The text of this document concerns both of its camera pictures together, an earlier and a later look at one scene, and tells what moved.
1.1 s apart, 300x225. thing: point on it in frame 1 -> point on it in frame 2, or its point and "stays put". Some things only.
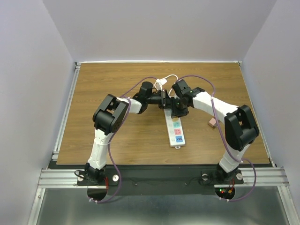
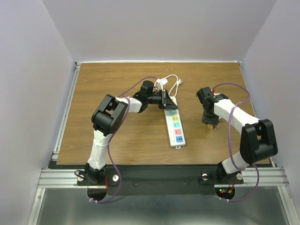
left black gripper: (164, 100) stays put
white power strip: (175, 130) stays put
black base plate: (158, 181) stays put
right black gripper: (176, 112) -> (206, 119)
